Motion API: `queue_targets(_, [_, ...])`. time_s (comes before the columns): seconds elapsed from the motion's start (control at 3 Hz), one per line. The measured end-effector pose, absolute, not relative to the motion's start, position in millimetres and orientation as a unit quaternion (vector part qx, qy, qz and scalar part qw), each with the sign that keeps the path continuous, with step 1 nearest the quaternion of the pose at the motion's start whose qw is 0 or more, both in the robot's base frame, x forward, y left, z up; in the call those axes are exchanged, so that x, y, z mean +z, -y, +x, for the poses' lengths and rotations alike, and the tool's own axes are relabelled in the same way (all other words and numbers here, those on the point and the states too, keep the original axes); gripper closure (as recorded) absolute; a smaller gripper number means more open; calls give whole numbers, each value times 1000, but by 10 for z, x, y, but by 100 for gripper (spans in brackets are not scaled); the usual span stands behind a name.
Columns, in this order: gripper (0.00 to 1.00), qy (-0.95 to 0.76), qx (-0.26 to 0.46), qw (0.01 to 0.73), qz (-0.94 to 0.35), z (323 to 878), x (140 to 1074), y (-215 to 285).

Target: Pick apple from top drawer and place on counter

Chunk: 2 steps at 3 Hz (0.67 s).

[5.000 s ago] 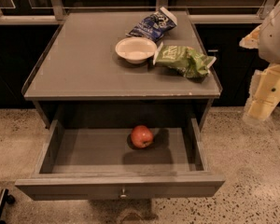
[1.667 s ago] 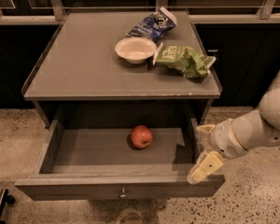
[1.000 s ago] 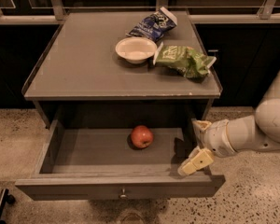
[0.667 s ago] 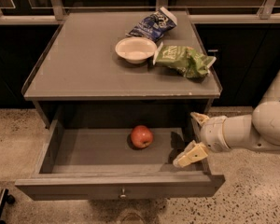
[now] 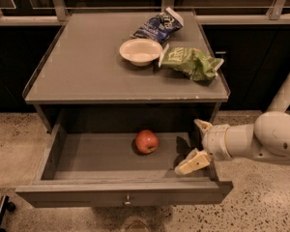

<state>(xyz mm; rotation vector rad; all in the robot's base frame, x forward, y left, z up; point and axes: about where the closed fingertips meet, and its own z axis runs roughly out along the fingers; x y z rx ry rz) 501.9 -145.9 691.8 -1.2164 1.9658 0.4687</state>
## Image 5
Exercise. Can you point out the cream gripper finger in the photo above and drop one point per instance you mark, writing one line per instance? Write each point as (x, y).
(194, 161)
(203, 126)

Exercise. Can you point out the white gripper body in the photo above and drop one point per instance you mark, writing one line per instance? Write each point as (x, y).
(215, 140)

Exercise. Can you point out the red apple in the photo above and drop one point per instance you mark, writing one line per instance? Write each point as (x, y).
(146, 142)

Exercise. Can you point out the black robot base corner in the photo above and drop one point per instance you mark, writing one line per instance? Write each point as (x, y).
(6, 205)

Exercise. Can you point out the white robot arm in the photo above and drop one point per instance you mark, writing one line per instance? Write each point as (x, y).
(265, 140)

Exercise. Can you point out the small metal drawer knob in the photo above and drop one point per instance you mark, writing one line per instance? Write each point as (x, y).
(127, 201)

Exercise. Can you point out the open grey top drawer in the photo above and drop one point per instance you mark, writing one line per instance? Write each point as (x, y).
(81, 169)

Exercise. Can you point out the grey cabinet counter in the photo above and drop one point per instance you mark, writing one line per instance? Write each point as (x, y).
(84, 66)

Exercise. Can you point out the green chip bag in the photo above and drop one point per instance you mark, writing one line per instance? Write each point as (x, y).
(191, 62)

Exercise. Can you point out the white round bowl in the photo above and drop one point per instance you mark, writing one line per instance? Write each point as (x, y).
(140, 52)

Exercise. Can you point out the blue chip bag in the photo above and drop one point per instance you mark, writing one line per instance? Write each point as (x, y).
(160, 27)

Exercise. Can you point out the metal railing frame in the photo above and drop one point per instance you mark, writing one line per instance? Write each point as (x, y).
(208, 12)

